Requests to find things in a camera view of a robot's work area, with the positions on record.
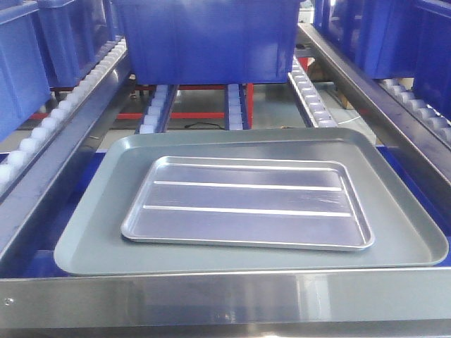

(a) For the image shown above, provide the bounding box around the silver ribbed metal tray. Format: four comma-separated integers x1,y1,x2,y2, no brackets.
121,156,375,251

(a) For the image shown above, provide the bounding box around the large grey plastic tray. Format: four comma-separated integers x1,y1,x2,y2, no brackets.
54,127,449,275

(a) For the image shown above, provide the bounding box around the steel shelf front lip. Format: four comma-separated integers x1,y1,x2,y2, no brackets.
1,268,450,337

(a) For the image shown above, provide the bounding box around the white roller track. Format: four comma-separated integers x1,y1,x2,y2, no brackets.
136,84,178,134
288,56,338,128
225,84,248,130

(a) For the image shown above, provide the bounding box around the large blue plastic crate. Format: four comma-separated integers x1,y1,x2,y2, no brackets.
116,1,299,85

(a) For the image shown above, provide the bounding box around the blue crate far right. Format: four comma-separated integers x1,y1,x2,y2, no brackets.
314,1,450,117

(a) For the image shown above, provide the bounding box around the blue crate far left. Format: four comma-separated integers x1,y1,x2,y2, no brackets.
1,1,50,139

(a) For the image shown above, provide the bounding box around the red steel frame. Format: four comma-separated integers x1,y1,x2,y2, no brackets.
29,84,254,122

